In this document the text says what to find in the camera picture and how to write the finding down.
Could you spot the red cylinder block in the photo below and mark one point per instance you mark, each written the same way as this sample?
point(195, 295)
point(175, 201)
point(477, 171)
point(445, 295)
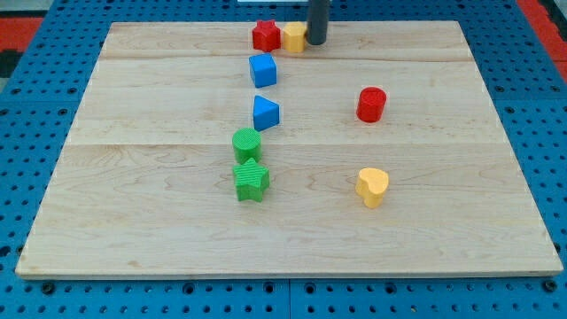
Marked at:
point(371, 104)

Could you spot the yellow heart block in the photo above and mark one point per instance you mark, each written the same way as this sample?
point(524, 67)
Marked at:
point(371, 185)

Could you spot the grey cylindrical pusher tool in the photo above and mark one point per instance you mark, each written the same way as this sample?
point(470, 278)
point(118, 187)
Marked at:
point(318, 16)

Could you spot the wooden board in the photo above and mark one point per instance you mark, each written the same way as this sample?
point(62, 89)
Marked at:
point(144, 189)

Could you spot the red star block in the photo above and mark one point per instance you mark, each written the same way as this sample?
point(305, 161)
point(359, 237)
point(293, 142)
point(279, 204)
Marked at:
point(266, 36)

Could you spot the blue triangle block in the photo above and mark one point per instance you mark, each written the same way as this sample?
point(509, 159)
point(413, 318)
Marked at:
point(265, 113)

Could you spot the green cylinder block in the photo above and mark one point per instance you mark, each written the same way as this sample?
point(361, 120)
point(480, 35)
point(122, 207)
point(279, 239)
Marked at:
point(246, 144)

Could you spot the yellow hexagon block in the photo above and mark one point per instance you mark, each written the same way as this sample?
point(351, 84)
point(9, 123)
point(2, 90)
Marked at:
point(294, 34)

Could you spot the blue cube block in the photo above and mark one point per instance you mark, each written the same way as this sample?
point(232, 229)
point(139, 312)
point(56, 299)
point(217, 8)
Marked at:
point(263, 70)

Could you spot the green star block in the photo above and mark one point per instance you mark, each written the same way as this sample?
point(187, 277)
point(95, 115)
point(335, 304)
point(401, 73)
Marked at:
point(251, 180)

